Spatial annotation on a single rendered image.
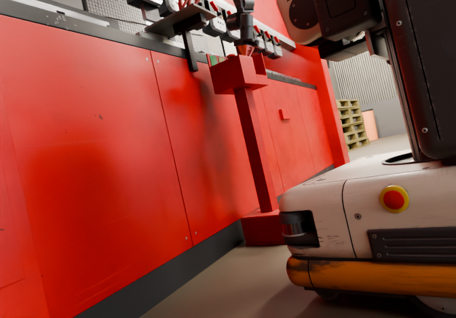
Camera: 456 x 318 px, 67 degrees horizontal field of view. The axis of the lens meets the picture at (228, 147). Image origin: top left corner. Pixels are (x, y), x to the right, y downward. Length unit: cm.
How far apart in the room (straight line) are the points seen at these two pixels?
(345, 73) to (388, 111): 148
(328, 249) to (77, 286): 60
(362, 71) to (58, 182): 908
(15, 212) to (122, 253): 37
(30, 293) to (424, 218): 73
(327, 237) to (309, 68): 286
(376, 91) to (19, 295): 918
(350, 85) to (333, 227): 901
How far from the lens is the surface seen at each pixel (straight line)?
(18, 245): 77
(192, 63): 149
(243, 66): 143
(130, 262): 107
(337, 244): 79
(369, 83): 958
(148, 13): 167
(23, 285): 78
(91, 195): 99
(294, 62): 359
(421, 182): 72
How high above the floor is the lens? 39
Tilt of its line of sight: 2 degrees up
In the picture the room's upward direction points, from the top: 13 degrees counter-clockwise
